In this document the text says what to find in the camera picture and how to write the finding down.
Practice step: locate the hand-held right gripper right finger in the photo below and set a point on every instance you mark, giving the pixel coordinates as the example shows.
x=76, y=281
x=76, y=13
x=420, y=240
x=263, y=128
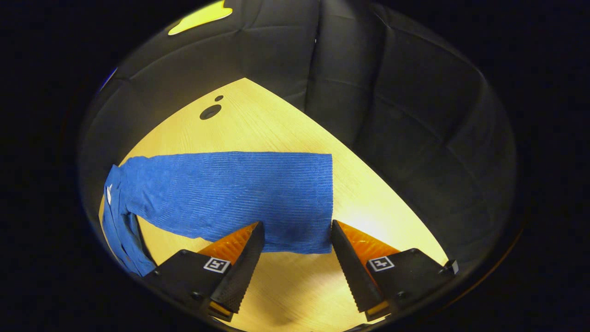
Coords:
x=352, y=269

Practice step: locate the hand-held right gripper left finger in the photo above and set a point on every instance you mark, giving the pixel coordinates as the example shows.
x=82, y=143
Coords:
x=242, y=272

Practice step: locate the blue button shirt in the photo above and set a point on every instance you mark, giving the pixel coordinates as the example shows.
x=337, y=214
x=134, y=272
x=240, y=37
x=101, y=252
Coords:
x=230, y=193

